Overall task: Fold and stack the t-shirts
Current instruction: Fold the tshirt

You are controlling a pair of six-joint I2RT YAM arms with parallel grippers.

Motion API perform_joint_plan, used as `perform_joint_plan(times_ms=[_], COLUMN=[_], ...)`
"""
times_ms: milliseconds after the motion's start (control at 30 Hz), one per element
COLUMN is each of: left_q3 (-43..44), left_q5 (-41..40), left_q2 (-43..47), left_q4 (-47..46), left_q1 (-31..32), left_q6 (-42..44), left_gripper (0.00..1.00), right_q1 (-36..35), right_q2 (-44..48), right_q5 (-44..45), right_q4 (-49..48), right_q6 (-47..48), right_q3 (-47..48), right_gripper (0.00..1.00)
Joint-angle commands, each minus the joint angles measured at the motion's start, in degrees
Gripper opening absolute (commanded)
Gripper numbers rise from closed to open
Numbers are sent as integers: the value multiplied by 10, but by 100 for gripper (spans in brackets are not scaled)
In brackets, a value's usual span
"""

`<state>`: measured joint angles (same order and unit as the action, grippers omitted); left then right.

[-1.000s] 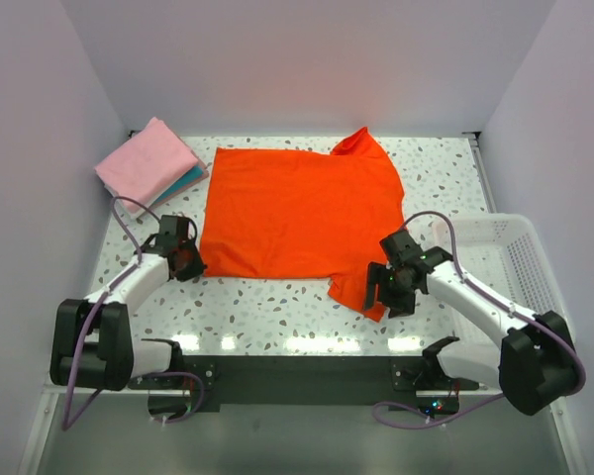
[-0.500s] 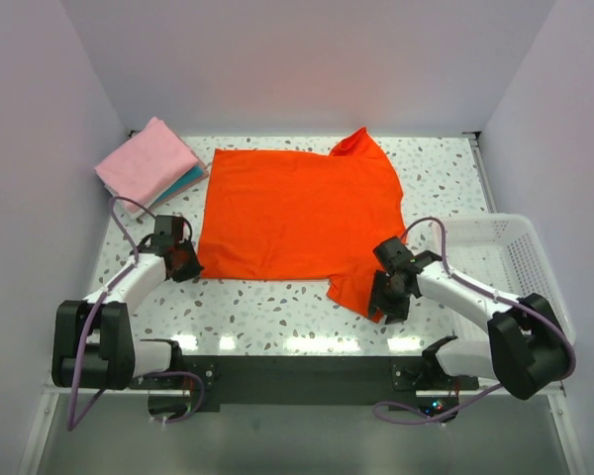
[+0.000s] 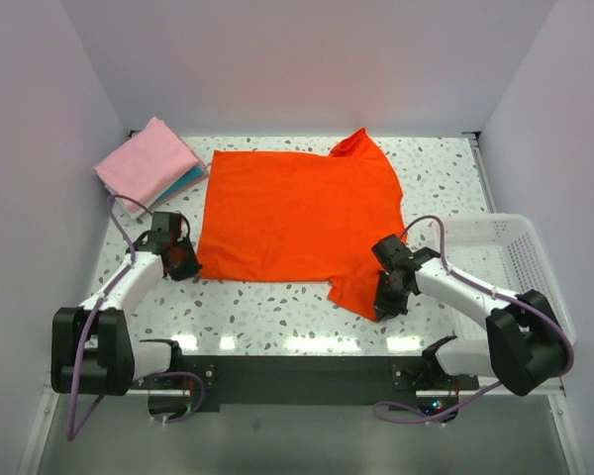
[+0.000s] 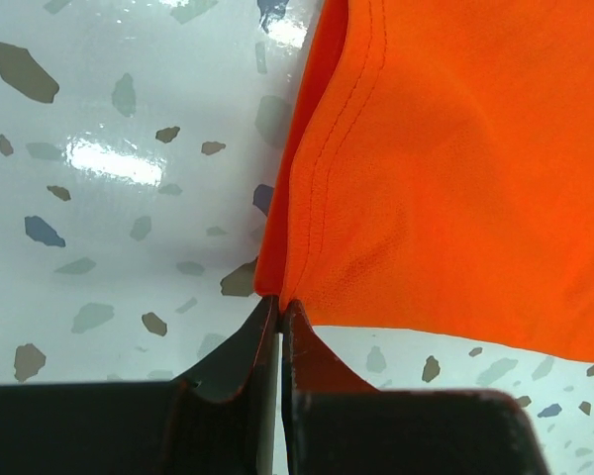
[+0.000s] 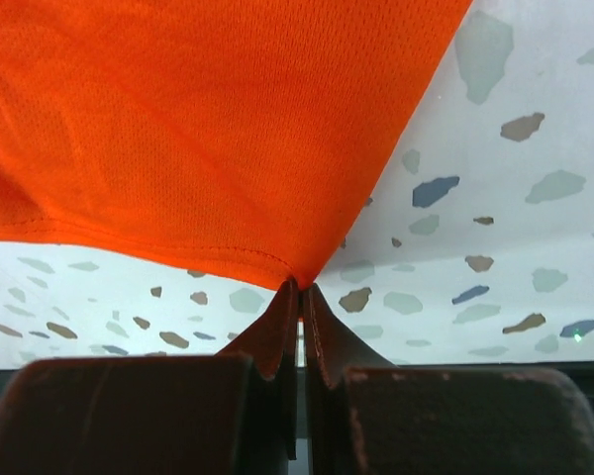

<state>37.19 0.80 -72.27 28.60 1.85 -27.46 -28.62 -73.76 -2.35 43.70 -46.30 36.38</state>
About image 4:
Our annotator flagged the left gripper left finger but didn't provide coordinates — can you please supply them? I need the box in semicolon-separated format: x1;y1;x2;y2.
0;297;278;474

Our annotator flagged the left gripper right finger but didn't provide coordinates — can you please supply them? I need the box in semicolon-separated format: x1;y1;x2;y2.
281;301;548;475

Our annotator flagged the orange t shirt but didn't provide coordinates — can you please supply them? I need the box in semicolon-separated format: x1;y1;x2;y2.
254;1;594;362

